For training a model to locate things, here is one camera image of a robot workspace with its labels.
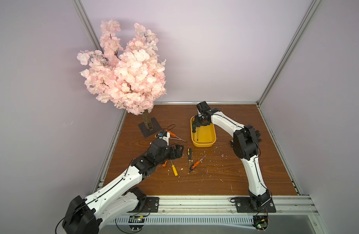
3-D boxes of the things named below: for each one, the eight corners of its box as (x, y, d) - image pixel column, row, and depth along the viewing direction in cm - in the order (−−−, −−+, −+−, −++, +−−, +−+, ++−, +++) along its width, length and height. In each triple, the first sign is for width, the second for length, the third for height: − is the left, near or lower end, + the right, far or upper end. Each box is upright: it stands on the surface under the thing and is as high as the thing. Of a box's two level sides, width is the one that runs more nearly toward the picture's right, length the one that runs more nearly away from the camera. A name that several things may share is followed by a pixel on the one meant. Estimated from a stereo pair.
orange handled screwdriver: (191, 171, 86) (191, 169, 85) (189, 168, 88) (189, 166, 86) (207, 157, 92) (208, 155, 90) (205, 154, 93) (205, 153, 91)
